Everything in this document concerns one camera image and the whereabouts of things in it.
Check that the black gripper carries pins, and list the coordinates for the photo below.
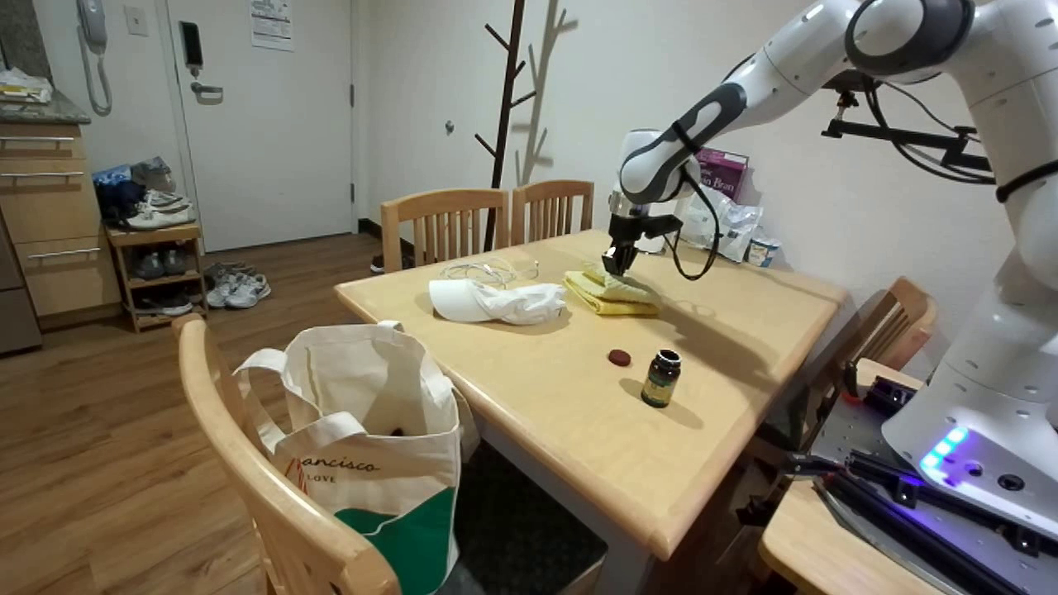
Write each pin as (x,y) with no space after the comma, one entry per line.
(623,231)

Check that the yellow towel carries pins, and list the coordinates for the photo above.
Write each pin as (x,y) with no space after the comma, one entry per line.
(608,296)

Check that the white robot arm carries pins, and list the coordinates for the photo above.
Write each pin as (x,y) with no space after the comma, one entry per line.
(983,429)

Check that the white paper towel roll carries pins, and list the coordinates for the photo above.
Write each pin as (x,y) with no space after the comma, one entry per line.
(638,140)

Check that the dark red bottle cap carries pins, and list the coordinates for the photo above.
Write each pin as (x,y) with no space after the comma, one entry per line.
(619,358)

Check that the far right wooden chair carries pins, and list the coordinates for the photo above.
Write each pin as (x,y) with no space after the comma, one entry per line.
(546,210)

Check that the wooden chair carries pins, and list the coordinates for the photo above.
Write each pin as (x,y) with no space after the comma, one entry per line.
(889,329)
(306,551)
(442,226)
(546,210)

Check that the dark glass bottle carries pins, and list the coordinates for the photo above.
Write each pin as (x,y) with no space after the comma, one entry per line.
(663,376)

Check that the plastic bag with items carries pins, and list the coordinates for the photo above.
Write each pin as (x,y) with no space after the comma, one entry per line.
(723,224)

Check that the purple box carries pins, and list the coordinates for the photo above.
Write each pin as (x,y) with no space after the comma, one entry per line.
(723,170)

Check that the white crumpled cloth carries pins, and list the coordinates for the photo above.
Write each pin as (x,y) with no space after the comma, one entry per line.
(471,302)

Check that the far left wooden chair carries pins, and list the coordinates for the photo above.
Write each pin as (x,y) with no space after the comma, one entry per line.
(442,226)

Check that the black coat rack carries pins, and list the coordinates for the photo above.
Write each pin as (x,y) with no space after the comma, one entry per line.
(515,63)

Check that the right side wooden chair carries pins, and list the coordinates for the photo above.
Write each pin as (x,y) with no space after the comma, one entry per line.
(889,329)

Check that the canvas tote bag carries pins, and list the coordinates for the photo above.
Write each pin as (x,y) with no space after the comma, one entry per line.
(374,435)

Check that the wooden side table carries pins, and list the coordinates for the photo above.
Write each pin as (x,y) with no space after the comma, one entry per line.
(818,556)

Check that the white sneakers on floor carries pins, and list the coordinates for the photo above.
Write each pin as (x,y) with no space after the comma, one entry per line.
(236,292)

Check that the white door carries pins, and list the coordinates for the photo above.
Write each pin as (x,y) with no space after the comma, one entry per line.
(267,99)

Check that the near wooden chair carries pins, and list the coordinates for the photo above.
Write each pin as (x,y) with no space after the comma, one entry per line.
(306,551)

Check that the wooden shoe shelf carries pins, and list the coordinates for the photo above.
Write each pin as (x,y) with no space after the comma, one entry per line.
(159,272)

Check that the wooden cabinet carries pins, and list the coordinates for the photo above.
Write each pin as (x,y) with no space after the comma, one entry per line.
(53,220)

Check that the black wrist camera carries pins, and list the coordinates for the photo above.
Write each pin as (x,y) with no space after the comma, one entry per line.
(660,226)

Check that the wall phone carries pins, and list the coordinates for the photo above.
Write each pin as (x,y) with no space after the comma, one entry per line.
(95,55)

